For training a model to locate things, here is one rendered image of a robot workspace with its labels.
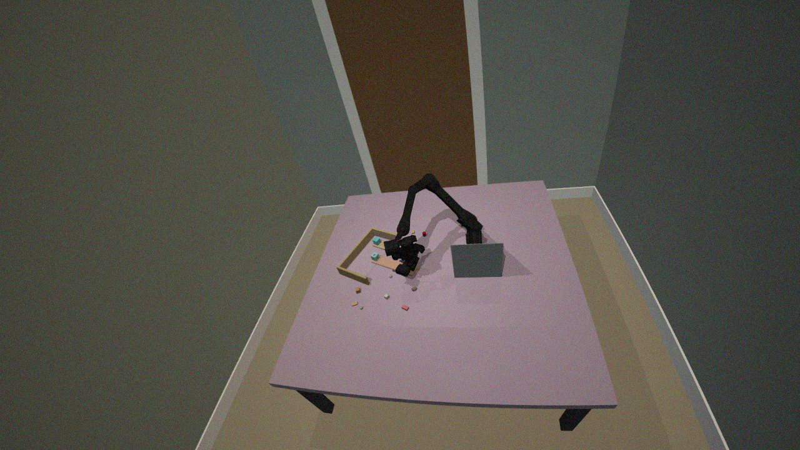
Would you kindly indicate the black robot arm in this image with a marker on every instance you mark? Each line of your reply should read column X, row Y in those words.
column 465, row 218

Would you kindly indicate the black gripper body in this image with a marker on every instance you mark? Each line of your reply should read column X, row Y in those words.
column 404, row 269

